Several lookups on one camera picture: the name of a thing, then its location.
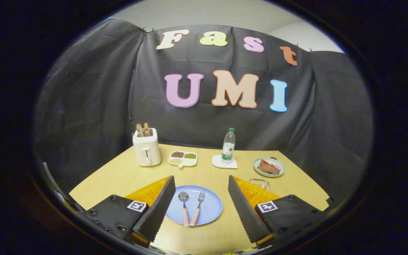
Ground red meat slices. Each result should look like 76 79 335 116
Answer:
257 159 281 175

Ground pale green plate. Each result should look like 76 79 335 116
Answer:
253 157 286 178

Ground white coaster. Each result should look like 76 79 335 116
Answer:
212 155 238 169

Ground black backdrop cloth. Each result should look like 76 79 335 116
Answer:
32 17 374 213

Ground blue plate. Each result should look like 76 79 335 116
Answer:
165 185 223 226

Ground white divided snack dish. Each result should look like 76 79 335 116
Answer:
168 151 198 168

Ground white toaster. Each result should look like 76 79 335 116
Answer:
132 127 162 167

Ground clear water bottle green cap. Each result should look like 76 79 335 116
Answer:
221 128 236 164

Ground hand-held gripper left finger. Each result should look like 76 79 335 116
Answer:
84 175 176 248

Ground spoon with red checked handle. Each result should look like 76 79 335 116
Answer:
178 191 190 227

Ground metal wire cutlery basket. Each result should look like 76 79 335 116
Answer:
249 178 271 192

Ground fork with red checked handle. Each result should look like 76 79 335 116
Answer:
190 192 205 227

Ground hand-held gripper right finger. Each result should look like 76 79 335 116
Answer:
228 175 333 250

